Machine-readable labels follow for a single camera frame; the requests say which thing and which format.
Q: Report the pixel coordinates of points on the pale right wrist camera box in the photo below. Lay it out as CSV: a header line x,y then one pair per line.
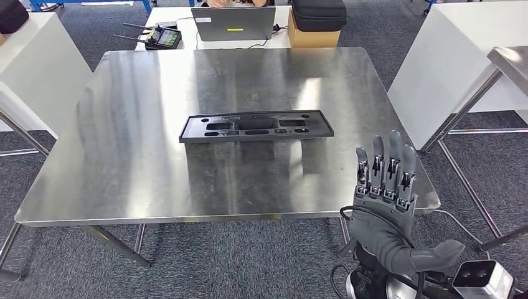
x,y
482,284

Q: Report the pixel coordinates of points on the black remote controller with antennas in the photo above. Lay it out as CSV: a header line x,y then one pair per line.
x,y
167,38

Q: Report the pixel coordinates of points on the black plastic plate bracket part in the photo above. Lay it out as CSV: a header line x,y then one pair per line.
x,y
187,134

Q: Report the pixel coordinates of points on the stainless steel workbench table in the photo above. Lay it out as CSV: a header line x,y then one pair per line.
x,y
123,165
511,62
24,134

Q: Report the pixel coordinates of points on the black bag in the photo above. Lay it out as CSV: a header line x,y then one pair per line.
x,y
317,14
10,16

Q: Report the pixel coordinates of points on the grey laptop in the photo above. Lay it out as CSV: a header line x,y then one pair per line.
x,y
231,20

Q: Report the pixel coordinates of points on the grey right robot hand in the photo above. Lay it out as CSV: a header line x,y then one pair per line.
x,y
383,231

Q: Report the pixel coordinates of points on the cardboard box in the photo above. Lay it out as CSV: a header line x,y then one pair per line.
x,y
313,39

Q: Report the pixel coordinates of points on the white cabinet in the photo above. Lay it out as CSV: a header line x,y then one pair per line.
x,y
33,62
445,62

